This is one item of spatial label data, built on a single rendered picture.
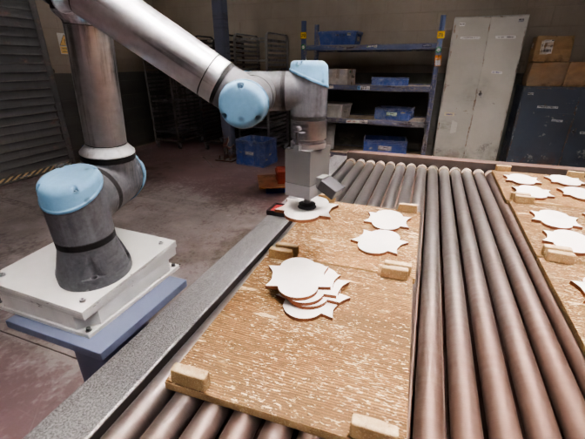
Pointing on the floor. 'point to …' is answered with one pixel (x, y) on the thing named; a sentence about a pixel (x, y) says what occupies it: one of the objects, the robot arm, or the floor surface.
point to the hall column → (230, 61)
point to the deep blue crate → (256, 151)
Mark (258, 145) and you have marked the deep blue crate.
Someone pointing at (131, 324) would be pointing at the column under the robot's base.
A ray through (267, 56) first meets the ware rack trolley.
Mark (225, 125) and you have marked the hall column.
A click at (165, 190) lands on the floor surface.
